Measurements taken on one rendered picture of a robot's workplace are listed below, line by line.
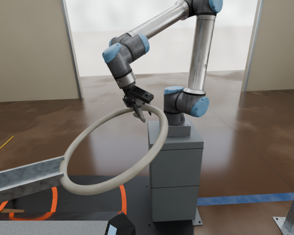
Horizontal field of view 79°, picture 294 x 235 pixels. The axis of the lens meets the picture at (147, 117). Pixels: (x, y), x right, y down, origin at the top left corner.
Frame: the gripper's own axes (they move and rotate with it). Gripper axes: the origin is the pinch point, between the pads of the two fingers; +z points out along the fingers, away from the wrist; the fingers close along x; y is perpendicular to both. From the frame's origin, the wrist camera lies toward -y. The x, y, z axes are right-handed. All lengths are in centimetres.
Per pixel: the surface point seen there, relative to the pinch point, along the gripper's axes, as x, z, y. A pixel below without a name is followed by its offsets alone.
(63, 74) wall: -172, 19, 449
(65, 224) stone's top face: 57, 17, 17
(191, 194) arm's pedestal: -12, 95, 8
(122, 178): 36.5, -7.3, -19.8
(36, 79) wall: -123, 0, 508
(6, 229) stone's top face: 72, 8, 35
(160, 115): 6.6, -7.4, -15.4
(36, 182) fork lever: 52, -12, 9
